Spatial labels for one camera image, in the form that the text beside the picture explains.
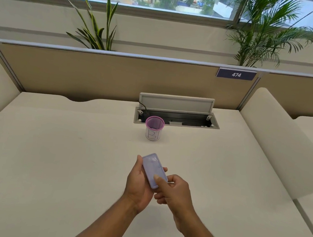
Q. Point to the person's left hand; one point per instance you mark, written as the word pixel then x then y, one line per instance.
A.
pixel 136 184

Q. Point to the person's right hand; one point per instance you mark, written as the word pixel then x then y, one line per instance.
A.
pixel 176 193

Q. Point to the person's right thumb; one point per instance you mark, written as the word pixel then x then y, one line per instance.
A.
pixel 160 180

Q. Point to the person's left thumb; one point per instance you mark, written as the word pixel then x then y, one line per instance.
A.
pixel 139 162

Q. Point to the lavender smartphone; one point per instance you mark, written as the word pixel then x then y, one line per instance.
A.
pixel 154 169

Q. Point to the person's left forearm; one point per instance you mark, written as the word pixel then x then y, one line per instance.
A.
pixel 99 224

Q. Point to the pink mesh pen holder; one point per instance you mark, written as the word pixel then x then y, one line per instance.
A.
pixel 154 129

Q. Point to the beige desk partition panel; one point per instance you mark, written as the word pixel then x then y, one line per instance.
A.
pixel 127 77

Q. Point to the dark desk number sign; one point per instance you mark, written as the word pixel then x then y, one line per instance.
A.
pixel 236 74

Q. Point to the snake plant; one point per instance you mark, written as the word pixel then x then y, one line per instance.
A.
pixel 98 30

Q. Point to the palm plant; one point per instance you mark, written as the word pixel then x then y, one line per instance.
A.
pixel 266 31

